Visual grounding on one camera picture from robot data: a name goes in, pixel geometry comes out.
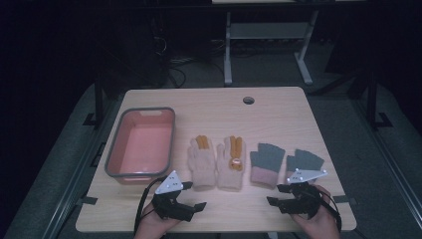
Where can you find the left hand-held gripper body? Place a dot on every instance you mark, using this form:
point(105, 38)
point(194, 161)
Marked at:
point(172, 204)

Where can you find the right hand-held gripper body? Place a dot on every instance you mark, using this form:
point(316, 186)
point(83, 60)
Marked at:
point(303, 200)

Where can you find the beige glove with orange fingers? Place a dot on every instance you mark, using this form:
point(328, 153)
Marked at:
point(201, 166)

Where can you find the grey and pink fingerless glove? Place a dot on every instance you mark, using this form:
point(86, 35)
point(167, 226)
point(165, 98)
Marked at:
point(307, 161)
point(267, 159)

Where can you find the beige glove with orange animal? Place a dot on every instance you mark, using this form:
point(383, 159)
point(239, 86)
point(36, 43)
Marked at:
point(229, 176)

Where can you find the pink basin with grey rim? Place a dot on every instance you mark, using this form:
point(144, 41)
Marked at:
point(142, 149)

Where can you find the person's right hand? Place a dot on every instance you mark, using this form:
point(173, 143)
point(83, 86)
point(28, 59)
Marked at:
point(321, 225)

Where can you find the person's left hand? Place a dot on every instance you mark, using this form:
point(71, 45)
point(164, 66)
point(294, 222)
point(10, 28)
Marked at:
point(149, 227)

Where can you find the black tape strip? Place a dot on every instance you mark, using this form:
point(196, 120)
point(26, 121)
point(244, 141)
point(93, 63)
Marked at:
point(346, 199)
point(87, 200)

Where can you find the black metal stand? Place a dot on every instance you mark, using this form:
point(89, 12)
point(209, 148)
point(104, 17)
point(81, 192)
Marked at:
point(372, 99)
point(99, 99)

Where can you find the white metal desk frame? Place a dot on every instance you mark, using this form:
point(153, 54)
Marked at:
point(265, 30)

